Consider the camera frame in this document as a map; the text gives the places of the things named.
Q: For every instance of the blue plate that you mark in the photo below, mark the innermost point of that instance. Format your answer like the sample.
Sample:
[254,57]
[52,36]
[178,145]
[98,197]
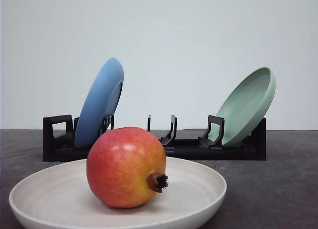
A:
[100,102]

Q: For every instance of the green plate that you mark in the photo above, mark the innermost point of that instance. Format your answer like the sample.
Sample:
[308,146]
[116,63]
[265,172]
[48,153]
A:
[245,106]

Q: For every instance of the white plate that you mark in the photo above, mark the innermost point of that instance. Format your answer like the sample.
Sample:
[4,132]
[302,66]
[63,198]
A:
[60,198]

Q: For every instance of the red pomegranate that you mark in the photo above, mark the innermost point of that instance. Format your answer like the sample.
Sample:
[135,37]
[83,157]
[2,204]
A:
[126,167]

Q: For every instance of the black dish rack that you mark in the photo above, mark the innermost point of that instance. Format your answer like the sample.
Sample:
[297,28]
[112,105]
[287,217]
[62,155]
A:
[58,141]

